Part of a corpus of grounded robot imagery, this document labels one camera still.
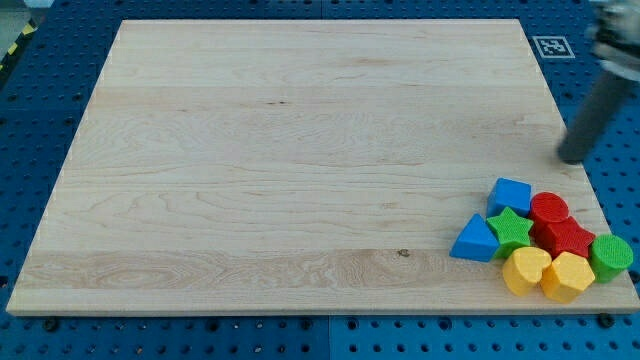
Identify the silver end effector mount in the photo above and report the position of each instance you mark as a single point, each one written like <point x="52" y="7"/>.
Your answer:
<point x="615" y="35"/>

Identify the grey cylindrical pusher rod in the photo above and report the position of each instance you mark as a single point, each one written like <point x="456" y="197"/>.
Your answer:
<point x="607" y="95"/>

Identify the red cylinder block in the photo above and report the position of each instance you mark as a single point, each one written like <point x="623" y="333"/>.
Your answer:
<point x="546" y="208"/>

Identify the blue cube block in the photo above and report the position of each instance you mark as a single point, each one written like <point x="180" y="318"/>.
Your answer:
<point x="509" y="193"/>

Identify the white fiducial marker tag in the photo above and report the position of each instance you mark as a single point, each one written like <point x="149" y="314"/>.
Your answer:
<point x="553" y="47"/>

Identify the red star block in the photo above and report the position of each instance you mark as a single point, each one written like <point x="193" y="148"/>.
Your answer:
<point x="566" y="236"/>

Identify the green cylinder block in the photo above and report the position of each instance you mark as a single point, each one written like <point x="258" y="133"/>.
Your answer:
<point x="610" y="255"/>

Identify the green star block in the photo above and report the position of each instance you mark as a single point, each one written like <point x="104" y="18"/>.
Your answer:
<point x="511" y="231"/>

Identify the yellow hexagon block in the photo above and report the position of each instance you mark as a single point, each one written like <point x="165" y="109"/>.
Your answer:
<point x="568" y="276"/>

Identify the yellow heart block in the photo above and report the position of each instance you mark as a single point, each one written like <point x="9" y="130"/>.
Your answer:
<point x="523" y="269"/>

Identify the blue triangle block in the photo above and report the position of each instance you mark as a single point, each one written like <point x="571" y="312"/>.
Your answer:
<point x="475" y="241"/>

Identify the light wooden board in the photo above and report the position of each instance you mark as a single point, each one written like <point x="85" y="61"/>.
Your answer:
<point x="245" y="167"/>

